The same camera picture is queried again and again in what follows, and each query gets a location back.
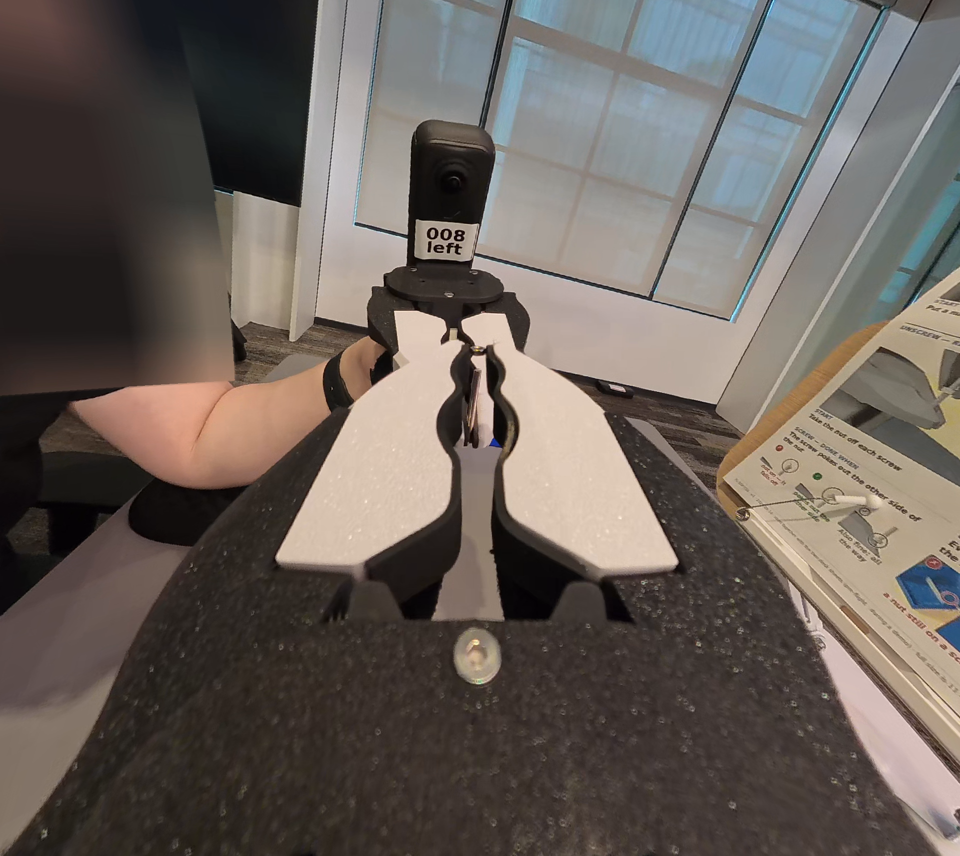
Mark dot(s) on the person's left forearm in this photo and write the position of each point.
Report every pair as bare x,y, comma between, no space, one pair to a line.
210,429

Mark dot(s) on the grey desk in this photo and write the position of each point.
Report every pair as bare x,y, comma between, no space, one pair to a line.
60,631

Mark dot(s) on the white sheet peg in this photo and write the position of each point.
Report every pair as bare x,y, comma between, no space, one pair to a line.
855,500

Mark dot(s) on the small black floor box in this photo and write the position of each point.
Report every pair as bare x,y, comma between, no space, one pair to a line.
615,389

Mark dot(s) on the person's left hand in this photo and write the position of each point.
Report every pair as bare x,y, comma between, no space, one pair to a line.
360,361

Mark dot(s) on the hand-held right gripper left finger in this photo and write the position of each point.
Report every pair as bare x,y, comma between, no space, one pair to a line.
375,474

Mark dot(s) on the white stand base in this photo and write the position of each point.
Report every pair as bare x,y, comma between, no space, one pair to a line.
885,721

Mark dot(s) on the wooden backing board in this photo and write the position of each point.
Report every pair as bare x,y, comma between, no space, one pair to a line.
795,406

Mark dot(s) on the printed instruction sheet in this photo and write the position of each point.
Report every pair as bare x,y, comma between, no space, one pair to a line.
862,481

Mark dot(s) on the black wrist rest pad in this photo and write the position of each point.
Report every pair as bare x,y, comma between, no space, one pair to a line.
180,511

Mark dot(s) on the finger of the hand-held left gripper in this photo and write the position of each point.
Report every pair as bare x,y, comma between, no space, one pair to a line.
491,327
416,339

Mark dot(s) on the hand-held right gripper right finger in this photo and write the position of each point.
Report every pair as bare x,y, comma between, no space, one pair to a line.
585,481

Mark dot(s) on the black wristband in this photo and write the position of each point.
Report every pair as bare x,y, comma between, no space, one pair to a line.
337,384

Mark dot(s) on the thin metal screw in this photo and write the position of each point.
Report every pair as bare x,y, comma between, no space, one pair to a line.
475,391

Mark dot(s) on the glass window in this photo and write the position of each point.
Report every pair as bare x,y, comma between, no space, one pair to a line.
615,84

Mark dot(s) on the large black display screen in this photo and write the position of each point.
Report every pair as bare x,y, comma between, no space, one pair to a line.
240,46

